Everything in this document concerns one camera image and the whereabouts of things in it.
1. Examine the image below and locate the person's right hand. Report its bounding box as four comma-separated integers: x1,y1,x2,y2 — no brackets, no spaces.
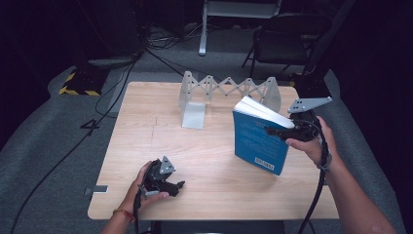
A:
284,115,341,169

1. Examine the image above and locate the blue book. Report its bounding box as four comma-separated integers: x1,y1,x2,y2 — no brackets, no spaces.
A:
232,95,296,176

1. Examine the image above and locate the long black floor cable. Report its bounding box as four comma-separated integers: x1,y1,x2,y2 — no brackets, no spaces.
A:
9,48,145,234

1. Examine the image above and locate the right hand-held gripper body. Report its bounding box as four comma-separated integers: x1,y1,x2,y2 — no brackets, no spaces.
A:
286,96,334,143

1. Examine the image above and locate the left hand-held gripper cable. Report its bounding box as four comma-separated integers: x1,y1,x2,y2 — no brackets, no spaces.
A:
131,184,145,234

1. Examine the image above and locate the black folding chair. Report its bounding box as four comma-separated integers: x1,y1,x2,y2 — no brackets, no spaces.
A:
241,12,334,80

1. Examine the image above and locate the expandable translucent book rack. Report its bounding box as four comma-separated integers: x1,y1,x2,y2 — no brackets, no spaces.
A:
178,70,282,131

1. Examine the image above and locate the bundle of black cables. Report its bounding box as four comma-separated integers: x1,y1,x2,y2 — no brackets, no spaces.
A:
142,22,204,52

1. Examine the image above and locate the grey flat stand base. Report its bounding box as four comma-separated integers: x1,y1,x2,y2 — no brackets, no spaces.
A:
87,56,138,70

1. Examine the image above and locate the person's left hand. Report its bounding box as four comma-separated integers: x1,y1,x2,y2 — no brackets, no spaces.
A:
120,161,170,217

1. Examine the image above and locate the black yellow striped stand base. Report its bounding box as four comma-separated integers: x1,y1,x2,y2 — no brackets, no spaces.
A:
57,65,110,98

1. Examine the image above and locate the red string bracelet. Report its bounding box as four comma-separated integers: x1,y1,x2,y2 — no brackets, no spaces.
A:
112,208,135,223

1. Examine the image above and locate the grey tape strip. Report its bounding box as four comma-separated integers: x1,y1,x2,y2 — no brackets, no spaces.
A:
84,184,109,197

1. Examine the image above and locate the black camera stand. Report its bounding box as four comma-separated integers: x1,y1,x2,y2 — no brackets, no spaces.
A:
289,0,357,99

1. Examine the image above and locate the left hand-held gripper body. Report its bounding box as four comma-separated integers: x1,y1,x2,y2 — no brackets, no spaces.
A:
141,155,181,198

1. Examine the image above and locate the right hand-held gripper cable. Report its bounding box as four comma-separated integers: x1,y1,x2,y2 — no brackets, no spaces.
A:
295,119,333,234

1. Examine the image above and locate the white metal desk frame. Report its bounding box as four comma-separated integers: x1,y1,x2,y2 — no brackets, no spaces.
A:
198,0,283,58

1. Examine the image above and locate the hand-held gripper cable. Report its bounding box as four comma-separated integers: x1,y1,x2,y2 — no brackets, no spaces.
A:
131,184,145,234
295,119,333,234

